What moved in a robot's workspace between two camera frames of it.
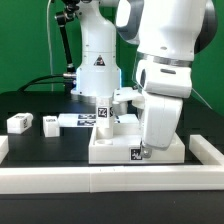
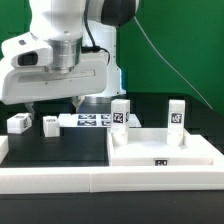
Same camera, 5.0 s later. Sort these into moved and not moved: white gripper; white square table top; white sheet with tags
Moved: white gripper; white square table top
Not moved: white sheet with tags
